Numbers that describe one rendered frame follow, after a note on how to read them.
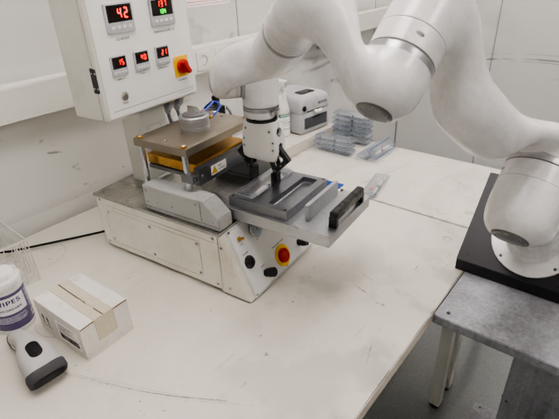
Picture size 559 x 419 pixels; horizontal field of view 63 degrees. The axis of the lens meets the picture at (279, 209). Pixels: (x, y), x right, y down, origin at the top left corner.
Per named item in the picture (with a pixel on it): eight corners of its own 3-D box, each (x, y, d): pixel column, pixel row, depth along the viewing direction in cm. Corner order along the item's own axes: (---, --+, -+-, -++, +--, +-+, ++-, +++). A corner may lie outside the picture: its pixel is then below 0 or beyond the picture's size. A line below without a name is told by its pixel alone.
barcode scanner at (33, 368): (-7, 353, 100) (-20, 327, 96) (29, 332, 106) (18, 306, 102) (37, 401, 89) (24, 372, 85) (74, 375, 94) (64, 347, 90)
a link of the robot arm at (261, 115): (287, 101, 106) (287, 115, 107) (256, 97, 110) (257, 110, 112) (267, 111, 100) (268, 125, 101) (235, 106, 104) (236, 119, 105)
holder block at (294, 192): (229, 204, 111) (228, 195, 110) (274, 174, 125) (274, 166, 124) (286, 221, 103) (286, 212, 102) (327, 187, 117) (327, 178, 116)
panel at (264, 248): (255, 298, 113) (225, 233, 109) (314, 241, 135) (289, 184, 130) (261, 298, 112) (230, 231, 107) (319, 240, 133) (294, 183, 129)
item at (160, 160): (149, 166, 121) (143, 133, 116) (204, 140, 137) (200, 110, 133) (198, 179, 113) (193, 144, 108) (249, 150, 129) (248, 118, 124)
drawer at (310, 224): (222, 219, 113) (220, 190, 109) (271, 184, 129) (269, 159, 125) (328, 251, 98) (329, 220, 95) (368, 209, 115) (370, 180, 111)
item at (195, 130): (122, 166, 122) (112, 119, 116) (200, 131, 145) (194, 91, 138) (190, 184, 110) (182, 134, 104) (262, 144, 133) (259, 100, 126)
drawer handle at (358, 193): (328, 227, 100) (328, 211, 98) (356, 199, 111) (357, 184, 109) (336, 229, 99) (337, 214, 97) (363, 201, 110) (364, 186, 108)
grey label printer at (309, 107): (264, 125, 217) (262, 90, 209) (293, 115, 229) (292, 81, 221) (302, 136, 202) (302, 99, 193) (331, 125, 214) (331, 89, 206)
